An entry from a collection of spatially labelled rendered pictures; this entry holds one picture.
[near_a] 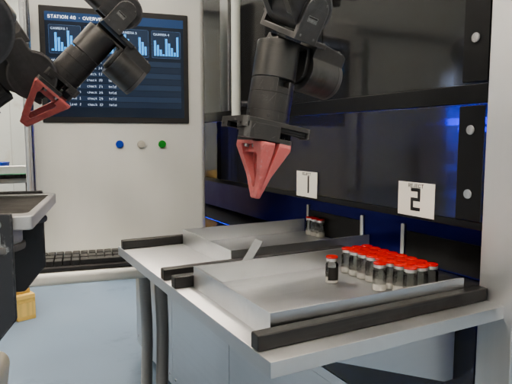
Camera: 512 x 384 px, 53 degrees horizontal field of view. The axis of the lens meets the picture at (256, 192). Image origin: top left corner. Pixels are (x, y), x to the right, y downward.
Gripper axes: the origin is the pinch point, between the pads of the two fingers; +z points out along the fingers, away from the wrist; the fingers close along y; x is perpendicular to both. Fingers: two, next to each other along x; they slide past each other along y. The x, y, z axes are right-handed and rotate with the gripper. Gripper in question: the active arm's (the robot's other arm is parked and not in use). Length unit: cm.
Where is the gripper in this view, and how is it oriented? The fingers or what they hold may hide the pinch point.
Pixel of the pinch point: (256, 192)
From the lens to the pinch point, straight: 67.0
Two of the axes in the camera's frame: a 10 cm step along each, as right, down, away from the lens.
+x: -5.2, -1.0, 8.5
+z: -1.5, 9.9, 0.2
